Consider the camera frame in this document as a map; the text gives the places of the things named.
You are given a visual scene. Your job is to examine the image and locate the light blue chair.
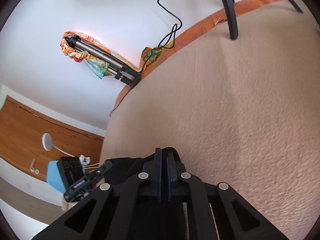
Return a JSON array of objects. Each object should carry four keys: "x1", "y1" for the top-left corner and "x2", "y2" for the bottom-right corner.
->
[{"x1": 46, "y1": 160, "x2": 65, "y2": 194}]

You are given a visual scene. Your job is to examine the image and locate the black t-shirt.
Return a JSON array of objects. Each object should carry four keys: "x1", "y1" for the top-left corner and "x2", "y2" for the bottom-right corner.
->
[{"x1": 104, "y1": 147, "x2": 185, "y2": 187}]

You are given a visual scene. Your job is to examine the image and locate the orange floral bed sheet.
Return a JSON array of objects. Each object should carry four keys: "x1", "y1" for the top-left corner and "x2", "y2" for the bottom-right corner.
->
[{"x1": 114, "y1": 0, "x2": 301, "y2": 108}]

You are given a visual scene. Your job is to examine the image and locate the silver folded tripod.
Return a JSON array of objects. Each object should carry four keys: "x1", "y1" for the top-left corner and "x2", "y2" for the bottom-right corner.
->
[{"x1": 64, "y1": 35, "x2": 142, "y2": 88}]

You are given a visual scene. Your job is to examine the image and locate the black power cable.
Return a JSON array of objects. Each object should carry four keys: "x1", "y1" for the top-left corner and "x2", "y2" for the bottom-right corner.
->
[{"x1": 109, "y1": 0, "x2": 183, "y2": 117}]

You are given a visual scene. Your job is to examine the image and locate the colourful scarf on tripod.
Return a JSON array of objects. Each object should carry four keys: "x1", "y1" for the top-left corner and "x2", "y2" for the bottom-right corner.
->
[{"x1": 60, "y1": 31, "x2": 140, "y2": 79}]

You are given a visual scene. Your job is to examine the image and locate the peach bed blanket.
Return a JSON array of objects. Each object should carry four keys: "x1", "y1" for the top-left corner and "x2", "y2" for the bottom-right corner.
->
[{"x1": 100, "y1": 1, "x2": 319, "y2": 239}]

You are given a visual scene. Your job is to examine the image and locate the white clip desk lamp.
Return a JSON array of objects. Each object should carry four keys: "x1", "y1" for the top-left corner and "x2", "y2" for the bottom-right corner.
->
[{"x1": 41, "y1": 133, "x2": 91, "y2": 166}]

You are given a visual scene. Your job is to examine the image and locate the black mini tripod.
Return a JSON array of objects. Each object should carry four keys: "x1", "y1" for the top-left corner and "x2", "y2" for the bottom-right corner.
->
[{"x1": 221, "y1": 0, "x2": 303, "y2": 40}]

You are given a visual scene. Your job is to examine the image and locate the wooden door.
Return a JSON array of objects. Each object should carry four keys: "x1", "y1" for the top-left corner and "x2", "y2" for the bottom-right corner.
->
[{"x1": 1, "y1": 96, "x2": 103, "y2": 181}]

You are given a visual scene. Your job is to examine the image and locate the small colourful cloth pouch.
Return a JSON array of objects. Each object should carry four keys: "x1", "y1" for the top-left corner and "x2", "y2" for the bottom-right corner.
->
[{"x1": 139, "y1": 47, "x2": 164, "y2": 68}]

